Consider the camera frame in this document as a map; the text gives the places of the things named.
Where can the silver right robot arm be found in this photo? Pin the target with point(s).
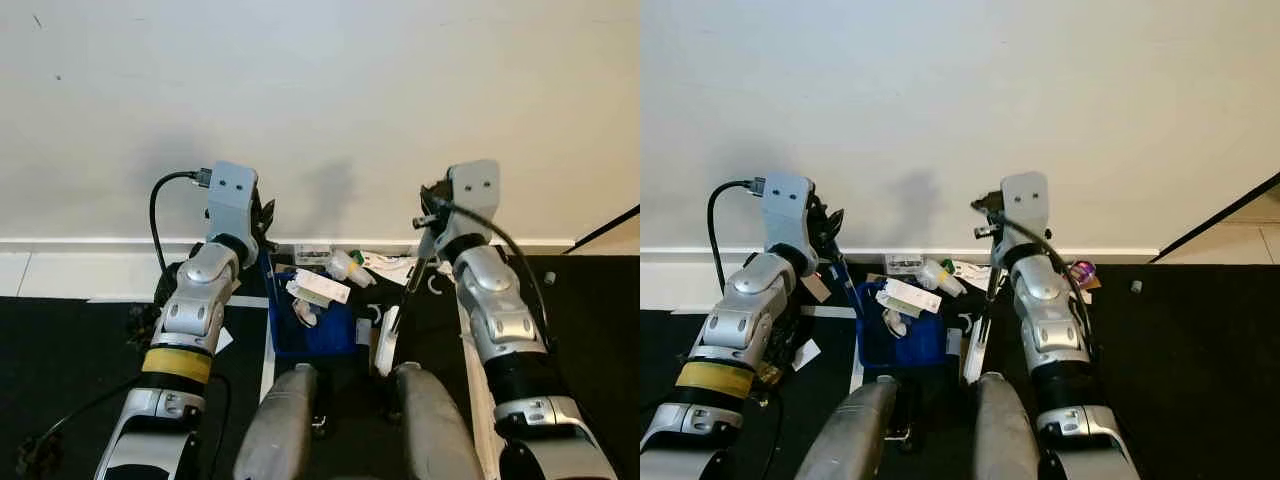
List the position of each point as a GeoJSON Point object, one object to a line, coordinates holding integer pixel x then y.
{"type": "Point", "coordinates": [500, 310]}
{"type": "Point", "coordinates": [1050, 315]}

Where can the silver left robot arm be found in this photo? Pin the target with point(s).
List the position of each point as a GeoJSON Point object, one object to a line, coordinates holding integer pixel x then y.
{"type": "Point", "coordinates": [735, 310]}
{"type": "Point", "coordinates": [190, 310]}

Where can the black floor mat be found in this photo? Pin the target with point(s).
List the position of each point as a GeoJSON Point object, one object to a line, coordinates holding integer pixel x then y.
{"type": "Point", "coordinates": [590, 380]}
{"type": "Point", "coordinates": [1200, 390]}

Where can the brown cardboard scrap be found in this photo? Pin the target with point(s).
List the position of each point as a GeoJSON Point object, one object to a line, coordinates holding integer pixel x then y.
{"type": "Point", "coordinates": [816, 287]}

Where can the crumpled white printed paper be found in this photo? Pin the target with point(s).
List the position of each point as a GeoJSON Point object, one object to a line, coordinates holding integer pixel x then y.
{"type": "Point", "coordinates": [975, 273]}
{"type": "Point", "coordinates": [392, 266]}

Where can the small printed label card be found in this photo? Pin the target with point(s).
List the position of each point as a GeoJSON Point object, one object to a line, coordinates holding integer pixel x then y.
{"type": "Point", "coordinates": [903, 264]}
{"type": "Point", "coordinates": [312, 254]}

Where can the clear plastic bottle green cap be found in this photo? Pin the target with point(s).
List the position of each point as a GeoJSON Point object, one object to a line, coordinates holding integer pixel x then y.
{"type": "Point", "coordinates": [350, 270]}
{"type": "Point", "coordinates": [940, 278]}

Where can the white carton box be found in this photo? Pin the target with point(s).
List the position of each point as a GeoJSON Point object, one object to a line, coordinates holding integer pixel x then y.
{"type": "Point", "coordinates": [910, 296]}
{"type": "Point", "coordinates": [320, 288]}

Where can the pink purple wrapper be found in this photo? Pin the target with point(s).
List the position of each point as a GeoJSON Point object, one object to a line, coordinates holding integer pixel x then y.
{"type": "Point", "coordinates": [1081, 272]}

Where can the small white paper scrap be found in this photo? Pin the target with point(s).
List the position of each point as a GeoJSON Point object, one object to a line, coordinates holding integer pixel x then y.
{"type": "Point", "coordinates": [223, 341]}
{"type": "Point", "coordinates": [805, 353]}

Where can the white tape strip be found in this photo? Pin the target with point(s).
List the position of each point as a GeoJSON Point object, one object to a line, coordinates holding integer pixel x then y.
{"type": "Point", "coordinates": [267, 360]}
{"type": "Point", "coordinates": [856, 370]}
{"type": "Point", "coordinates": [478, 380]}

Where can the grey robot left leg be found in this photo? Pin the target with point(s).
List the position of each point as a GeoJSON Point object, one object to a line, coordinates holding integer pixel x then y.
{"type": "Point", "coordinates": [850, 430]}
{"type": "Point", "coordinates": [278, 425]}

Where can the grey robot leg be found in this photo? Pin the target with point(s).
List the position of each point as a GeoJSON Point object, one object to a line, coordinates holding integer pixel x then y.
{"type": "Point", "coordinates": [850, 430]}
{"type": "Point", "coordinates": [1003, 430]}
{"type": "Point", "coordinates": [278, 425]}
{"type": "Point", "coordinates": [435, 425]}

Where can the grey robot right leg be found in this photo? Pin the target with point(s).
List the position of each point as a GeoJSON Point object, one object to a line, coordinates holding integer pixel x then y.
{"type": "Point", "coordinates": [1003, 430]}
{"type": "Point", "coordinates": [435, 425]}

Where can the black door threshold strip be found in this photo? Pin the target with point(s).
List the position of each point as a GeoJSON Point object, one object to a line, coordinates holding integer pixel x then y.
{"type": "Point", "coordinates": [1215, 218]}

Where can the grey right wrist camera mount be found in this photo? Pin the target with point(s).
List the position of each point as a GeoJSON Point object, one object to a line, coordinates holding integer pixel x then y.
{"type": "Point", "coordinates": [475, 192]}
{"type": "Point", "coordinates": [1025, 200]}

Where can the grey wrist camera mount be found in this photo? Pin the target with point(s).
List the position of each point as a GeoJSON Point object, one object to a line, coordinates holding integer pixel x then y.
{"type": "Point", "coordinates": [788, 208]}
{"type": "Point", "coordinates": [475, 192]}
{"type": "Point", "coordinates": [1025, 200]}
{"type": "Point", "coordinates": [232, 198]}

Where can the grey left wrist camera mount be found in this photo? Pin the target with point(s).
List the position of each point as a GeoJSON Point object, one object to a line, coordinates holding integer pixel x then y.
{"type": "Point", "coordinates": [232, 198]}
{"type": "Point", "coordinates": [788, 208]}

